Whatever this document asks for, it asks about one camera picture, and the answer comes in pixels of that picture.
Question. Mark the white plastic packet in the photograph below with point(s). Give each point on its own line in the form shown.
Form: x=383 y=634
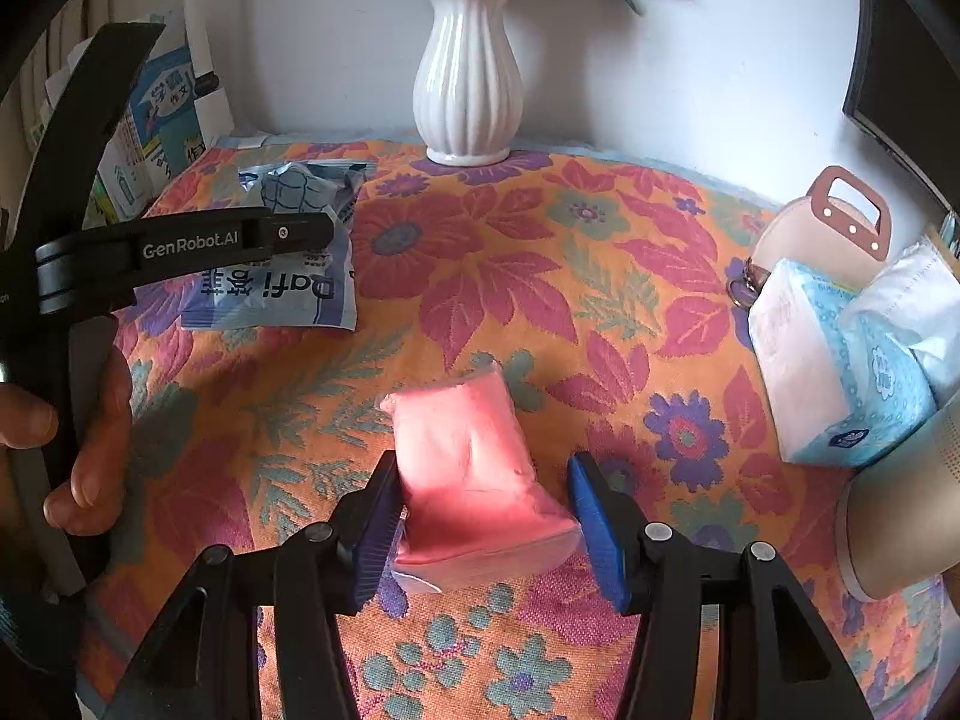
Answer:
x=915 y=277

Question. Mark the black wall television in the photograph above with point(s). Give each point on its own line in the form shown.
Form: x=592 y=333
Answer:
x=892 y=90

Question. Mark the person's left hand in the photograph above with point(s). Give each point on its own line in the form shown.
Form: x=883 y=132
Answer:
x=105 y=427

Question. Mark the pink soft pouch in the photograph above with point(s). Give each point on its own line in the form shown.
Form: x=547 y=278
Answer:
x=465 y=450

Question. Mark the pink handbag shaped holder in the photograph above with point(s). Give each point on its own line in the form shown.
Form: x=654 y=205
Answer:
x=795 y=240

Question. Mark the beige lidded canister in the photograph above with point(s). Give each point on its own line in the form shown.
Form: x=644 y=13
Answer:
x=900 y=525

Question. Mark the row of books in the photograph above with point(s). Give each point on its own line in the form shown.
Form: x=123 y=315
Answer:
x=112 y=180

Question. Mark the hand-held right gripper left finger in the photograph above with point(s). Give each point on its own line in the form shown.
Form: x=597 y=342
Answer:
x=375 y=532

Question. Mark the floral woven blanket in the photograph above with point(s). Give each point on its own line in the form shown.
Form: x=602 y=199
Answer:
x=525 y=277

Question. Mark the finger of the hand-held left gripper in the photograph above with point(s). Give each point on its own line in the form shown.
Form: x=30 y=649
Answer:
x=296 y=231

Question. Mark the blue plastic wrapper packet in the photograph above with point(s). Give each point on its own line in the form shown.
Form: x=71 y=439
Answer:
x=315 y=292

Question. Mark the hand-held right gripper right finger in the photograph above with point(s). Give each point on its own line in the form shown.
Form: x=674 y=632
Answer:
x=596 y=532

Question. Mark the white ribbed vase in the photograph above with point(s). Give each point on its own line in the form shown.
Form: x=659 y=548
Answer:
x=465 y=75

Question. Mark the blue cover workbook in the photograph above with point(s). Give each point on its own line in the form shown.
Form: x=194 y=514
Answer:
x=165 y=105

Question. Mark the blue white tissue pack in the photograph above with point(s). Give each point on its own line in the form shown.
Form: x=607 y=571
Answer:
x=825 y=390

